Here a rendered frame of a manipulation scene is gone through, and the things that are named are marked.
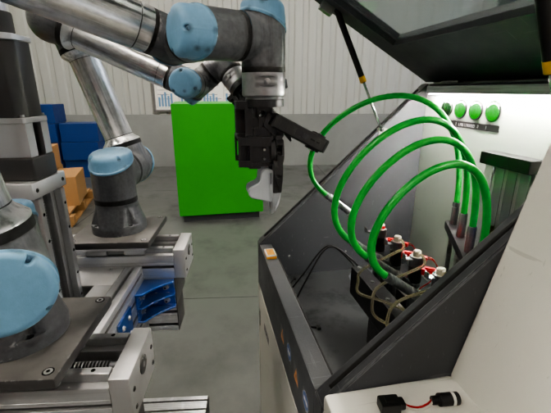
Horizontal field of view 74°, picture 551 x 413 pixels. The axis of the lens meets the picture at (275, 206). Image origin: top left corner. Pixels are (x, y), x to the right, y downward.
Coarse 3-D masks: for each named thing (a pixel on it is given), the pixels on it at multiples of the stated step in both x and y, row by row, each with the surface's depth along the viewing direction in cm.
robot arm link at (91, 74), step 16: (64, 48) 102; (80, 64) 104; (96, 64) 106; (80, 80) 106; (96, 80) 106; (96, 96) 107; (112, 96) 109; (96, 112) 108; (112, 112) 109; (112, 128) 110; (128, 128) 113; (112, 144) 110; (128, 144) 111; (144, 160) 114; (144, 176) 115
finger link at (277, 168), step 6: (276, 150) 65; (276, 156) 65; (282, 156) 64; (276, 162) 64; (282, 162) 64; (276, 168) 64; (282, 168) 64; (276, 174) 64; (282, 174) 65; (276, 180) 66; (282, 180) 65; (276, 186) 66; (276, 192) 67
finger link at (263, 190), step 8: (264, 176) 66; (272, 176) 66; (256, 184) 67; (264, 184) 67; (272, 184) 67; (248, 192) 67; (256, 192) 67; (264, 192) 67; (272, 192) 67; (264, 200) 68; (272, 200) 68; (272, 208) 69
